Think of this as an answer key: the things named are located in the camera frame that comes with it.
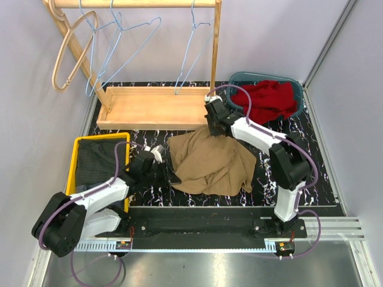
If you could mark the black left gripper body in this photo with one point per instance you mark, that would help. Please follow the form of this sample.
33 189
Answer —
153 176

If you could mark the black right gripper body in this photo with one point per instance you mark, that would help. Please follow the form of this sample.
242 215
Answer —
212 124

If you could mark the tan brown skirt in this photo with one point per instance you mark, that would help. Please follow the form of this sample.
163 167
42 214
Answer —
211 165

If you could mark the blue wire hanger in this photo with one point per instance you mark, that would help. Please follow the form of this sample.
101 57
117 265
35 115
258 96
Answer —
187 66
136 35
94 81

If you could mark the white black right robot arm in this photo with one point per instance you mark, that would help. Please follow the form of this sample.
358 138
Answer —
289 167

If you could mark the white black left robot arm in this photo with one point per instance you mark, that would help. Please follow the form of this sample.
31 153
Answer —
67 220

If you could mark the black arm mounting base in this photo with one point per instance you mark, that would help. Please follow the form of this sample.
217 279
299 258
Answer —
209 229

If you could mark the teal plastic basin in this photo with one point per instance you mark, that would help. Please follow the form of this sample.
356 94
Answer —
247 78

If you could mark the dark grey folded clothes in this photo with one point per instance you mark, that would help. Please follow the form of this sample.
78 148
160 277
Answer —
95 162

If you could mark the red cloth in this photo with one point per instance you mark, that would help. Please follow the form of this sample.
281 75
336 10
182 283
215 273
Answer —
266 101

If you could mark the wooden clothes rack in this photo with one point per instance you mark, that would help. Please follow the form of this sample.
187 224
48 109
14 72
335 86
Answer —
130 108

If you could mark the yellow plastic crate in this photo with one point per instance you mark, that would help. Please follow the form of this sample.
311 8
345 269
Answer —
122 152

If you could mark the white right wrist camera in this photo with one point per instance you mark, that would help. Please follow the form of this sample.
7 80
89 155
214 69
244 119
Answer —
209 98

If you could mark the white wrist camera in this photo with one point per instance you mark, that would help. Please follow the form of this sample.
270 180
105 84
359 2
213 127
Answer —
158 152
209 98

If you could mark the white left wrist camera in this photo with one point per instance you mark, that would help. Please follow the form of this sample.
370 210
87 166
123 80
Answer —
158 152

